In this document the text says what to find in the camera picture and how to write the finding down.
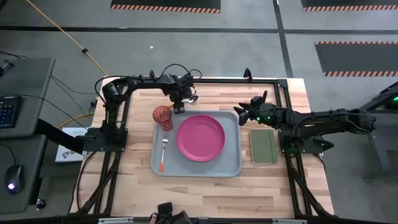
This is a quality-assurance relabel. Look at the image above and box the white printed booklet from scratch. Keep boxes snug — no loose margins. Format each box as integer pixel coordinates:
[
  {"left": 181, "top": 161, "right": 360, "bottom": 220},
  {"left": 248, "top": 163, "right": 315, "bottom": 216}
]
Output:
[{"left": 55, "top": 126, "right": 90, "bottom": 164}]

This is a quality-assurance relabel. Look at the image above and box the gray desk top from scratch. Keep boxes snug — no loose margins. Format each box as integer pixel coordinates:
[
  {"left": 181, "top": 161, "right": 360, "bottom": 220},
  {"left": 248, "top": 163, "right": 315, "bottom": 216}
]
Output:
[
  {"left": 0, "top": 134, "right": 48, "bottom": 215},
  {"left": 0, "top": 57, "right": 57, "bottom": 139}
]

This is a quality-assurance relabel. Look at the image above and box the silver metal bracket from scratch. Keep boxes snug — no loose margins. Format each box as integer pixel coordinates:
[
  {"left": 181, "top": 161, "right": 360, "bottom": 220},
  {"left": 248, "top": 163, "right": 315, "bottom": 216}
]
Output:
[
  {"left": 271, "top": 218, "right": 307, "bottom": 224},
  {"left": 97, "top": 217, "right": 135, "bottom": 224}
]

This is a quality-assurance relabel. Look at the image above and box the black backlit keyboard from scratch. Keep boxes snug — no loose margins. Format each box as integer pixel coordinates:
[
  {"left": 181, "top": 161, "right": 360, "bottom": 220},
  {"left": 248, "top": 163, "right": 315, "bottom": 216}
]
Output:
[{"left": 0, "top": 95, "right": 24, "bottom": 129}]

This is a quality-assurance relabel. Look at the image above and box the translucent orange plastic cup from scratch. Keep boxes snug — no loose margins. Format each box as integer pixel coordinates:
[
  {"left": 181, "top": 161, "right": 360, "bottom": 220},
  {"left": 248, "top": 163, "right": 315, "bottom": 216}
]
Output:
[{"left": 152, "top": 105, "right": 174, "bottom": 133}]

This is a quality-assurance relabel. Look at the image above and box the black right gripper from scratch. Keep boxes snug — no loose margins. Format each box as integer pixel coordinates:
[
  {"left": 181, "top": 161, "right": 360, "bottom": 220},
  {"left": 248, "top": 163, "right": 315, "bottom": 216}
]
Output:
[{"left": 233, "top": 103, "right": 282, "bottom": 128}]

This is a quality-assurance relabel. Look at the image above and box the small black desk tool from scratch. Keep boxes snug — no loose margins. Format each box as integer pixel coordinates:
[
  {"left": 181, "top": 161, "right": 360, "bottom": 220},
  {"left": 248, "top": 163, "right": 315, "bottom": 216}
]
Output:
[{"left": 0, "top": 59, "right": 15, "bottom": 77}]

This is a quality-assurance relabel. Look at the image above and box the black aluminium rig frame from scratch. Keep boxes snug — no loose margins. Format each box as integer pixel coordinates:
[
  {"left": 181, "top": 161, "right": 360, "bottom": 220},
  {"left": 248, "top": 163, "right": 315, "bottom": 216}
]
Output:
[{"left": 69, "top": 75, "right": 336, "bottom": 219}]

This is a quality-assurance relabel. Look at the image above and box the black table-level camera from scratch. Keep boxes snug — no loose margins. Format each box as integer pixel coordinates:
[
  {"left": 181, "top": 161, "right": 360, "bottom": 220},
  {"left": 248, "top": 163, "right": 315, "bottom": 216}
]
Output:
[{"left": 149, "top": 202, "right": 194, "bottom": 224}]

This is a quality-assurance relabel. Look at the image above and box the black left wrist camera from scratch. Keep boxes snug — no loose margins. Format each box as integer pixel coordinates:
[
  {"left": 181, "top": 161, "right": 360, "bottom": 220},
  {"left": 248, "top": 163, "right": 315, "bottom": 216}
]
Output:
[{"left": 178, "top": 72, "right": 196, "bottom": 89}]

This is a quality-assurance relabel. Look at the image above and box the orange-handled metal fork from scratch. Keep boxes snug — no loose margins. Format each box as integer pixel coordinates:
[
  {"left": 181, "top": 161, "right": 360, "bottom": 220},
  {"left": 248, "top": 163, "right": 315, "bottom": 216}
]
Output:
[{"left": 158, "top": 136, "right": 169, "bottom": 174}]

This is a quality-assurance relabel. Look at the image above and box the gray plastic serving tray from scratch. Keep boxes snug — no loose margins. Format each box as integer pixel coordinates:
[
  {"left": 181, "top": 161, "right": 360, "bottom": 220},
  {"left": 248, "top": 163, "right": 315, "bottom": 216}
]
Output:
[{"left": 150, "top": 110, "right": 243, "bottom": 179}]

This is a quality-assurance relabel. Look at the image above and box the green notebook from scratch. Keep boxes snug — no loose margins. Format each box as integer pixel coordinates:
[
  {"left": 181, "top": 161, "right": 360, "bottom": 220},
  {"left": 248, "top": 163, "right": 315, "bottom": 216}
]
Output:
[{"left": 249, "top": 128, "right": 279, "bottom": 165}]

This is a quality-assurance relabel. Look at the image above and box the thin black desk cable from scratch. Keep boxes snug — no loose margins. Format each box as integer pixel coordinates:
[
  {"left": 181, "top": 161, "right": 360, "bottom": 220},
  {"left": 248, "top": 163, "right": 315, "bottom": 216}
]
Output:
[
  {"left": 0, "top": 49, "right": 30, "bottom": 60},
  {"left": 50, "top": 75, "right": 98, "bottom": 95}
]

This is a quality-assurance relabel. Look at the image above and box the black orange-striped floor mat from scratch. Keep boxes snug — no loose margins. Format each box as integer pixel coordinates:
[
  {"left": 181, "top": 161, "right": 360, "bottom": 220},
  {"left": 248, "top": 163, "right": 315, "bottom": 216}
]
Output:
[
  {"left": 109, "top": 0, "right": 222, "bottom": 14},
  {"left": 300, "top": 0, "right": 398, "bottom": 12},
  {"left": 314, "top": 40, "right": 398, "bottom": 78}
]

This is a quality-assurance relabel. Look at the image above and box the black computer mouse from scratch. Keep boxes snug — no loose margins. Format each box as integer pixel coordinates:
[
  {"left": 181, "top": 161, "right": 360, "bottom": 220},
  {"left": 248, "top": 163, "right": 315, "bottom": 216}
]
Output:
[{"left": 4, "top": 164, "right": 26, "bottom": 195}]

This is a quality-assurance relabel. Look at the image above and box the pink plastic plate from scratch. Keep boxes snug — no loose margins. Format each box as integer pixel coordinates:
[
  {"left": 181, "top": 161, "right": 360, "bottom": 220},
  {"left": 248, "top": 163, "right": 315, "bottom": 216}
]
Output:
[{"left": 175, "top": 114, "right": 226, "bottom": 162}]

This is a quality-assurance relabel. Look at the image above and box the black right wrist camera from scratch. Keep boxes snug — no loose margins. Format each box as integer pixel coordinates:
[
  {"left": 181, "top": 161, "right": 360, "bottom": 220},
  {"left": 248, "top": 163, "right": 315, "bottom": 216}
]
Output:
[{"left": 249, "top": 90, "right": 269, "bottom": 108}]

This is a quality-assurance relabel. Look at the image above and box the yellow power cable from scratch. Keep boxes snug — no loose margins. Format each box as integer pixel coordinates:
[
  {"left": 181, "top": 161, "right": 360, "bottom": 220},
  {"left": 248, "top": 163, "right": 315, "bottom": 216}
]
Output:
[
  {"left": 25, "top": 0, "right": 108, "bottom": 77},
  {"left": 57, "top": 112, "right": 95, "bottom": 129}
]

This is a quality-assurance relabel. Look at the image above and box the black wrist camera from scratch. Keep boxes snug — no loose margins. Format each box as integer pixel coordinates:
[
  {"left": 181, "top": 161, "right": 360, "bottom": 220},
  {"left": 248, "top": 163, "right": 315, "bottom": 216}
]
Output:
[
  {"left": 249, "top": 90, "right": 269, "bottom": 108},
  {"left": 178, "top": 72, "right": 196, "bottom": 89}
]

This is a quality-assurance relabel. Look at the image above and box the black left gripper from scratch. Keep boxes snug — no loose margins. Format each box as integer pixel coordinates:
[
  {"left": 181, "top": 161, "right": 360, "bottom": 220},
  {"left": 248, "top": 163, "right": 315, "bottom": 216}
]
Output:
[{"left": 164, "top": 77, "right": 194, "bottom": 115}]

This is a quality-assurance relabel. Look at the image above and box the orange-handled metal spoon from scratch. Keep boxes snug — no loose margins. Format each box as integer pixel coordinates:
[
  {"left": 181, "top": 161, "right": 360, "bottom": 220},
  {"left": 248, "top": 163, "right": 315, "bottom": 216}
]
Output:
[{"left": 167, "top": 95, "right": 200, "bottom": 110}]

